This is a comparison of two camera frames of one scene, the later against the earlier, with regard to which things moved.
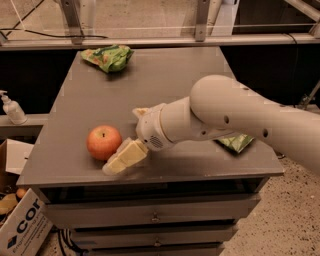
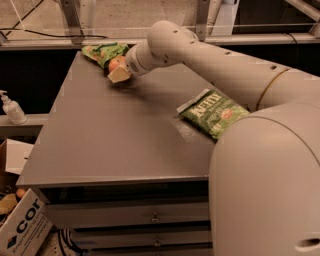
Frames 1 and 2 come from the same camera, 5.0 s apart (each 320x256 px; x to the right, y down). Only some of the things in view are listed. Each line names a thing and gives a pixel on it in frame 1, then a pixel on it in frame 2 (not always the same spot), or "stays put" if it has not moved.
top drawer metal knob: x=155 y=219 stays put
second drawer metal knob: x=157 y=243 stays put
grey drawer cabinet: x=186 y=199 stays put
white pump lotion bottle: x=14 y=110 stays put
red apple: x=103 y=142 → x=116 y=62
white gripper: x=150 y=128 → x=134 y=63
